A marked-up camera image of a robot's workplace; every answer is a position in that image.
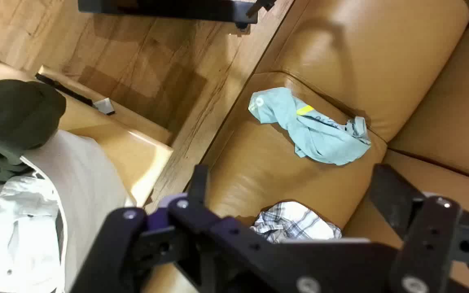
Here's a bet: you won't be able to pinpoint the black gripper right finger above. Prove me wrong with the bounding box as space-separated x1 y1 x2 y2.
368 163 469 293

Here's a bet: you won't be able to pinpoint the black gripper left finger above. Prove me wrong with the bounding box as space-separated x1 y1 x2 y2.
70 163 257 293

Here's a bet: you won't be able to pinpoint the white shorts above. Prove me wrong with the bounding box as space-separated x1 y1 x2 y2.
0 171 66 293

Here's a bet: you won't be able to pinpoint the tan leather couch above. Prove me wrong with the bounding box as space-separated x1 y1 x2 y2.
141 0 469 293

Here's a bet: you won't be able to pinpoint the light wooden table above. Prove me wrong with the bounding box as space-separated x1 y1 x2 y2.
0 56 174 209

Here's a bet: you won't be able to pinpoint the blue white plaid cloth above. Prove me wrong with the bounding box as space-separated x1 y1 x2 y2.
249 201 343 243

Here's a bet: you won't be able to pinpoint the light blue garment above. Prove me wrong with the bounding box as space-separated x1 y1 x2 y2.
247 87 372 168

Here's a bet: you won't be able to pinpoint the black marker with tag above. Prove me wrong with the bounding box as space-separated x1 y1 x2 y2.
34 72 117 118

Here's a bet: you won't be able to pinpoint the dark green garment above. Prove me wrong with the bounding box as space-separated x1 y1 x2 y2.
0 79 68 186

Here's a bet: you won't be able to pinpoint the black furniture base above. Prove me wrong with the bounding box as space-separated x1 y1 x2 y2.
76 0 276 30

